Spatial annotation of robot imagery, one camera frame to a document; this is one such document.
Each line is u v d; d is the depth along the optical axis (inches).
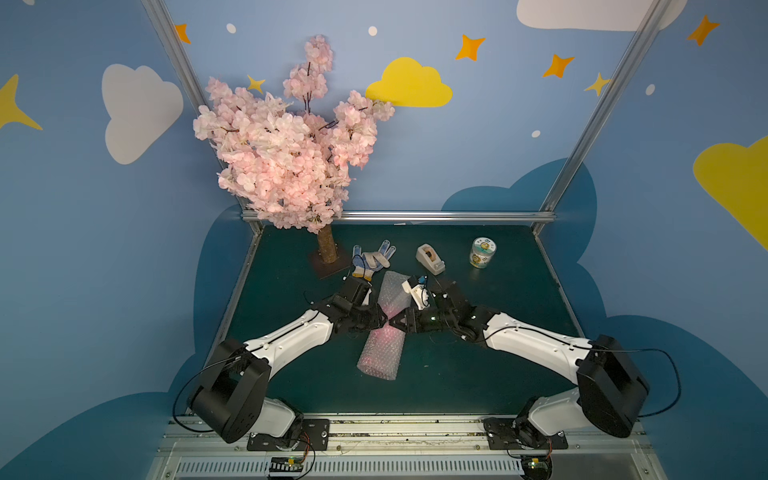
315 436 29.3
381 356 31.4
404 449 29.0
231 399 16.6
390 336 33.2
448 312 25.4
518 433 26.0
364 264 42.0
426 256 42.4
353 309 26.7
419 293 28.7
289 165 25.1
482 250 41.2
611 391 16.9
